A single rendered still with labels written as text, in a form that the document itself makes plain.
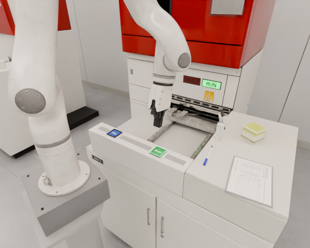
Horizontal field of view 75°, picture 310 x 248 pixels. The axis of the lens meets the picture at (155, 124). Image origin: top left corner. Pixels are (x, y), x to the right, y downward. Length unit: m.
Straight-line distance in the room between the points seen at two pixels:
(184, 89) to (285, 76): 1.59
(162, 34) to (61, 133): 0.45
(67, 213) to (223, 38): 1.05
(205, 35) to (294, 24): 1.57
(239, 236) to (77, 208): 0.61
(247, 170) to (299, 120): 2.09
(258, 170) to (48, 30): 0.83
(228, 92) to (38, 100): 0.99
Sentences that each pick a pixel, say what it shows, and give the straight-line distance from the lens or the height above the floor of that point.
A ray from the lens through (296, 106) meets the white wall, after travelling 2.83.
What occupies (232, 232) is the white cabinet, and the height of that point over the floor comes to 0.78.
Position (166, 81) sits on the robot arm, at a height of 1.28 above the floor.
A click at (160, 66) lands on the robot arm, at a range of 0.71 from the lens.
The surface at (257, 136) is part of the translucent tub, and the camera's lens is 1.01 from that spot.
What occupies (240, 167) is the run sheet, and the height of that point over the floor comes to 0.97.
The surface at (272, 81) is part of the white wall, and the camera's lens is 2.76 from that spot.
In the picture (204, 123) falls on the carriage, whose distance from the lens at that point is 1.28.
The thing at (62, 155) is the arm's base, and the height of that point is 1.07.
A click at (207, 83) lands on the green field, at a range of 1.29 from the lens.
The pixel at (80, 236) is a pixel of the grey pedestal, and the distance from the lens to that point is 1.06.
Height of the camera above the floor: 1.51
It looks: 31 degrees down
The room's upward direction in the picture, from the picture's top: straight up
